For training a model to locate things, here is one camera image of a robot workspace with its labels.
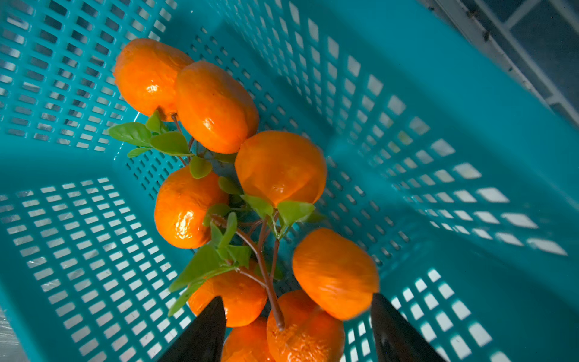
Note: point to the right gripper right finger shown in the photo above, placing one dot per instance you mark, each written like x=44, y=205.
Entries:
x=395, y=338

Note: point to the orange pair with leaves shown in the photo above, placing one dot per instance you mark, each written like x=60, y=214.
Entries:
x=212, y=106

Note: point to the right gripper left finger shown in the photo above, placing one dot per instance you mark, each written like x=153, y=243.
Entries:
x=203, y=339

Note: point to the teal plastic basket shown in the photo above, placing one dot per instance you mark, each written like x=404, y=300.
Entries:
x=458, y=182

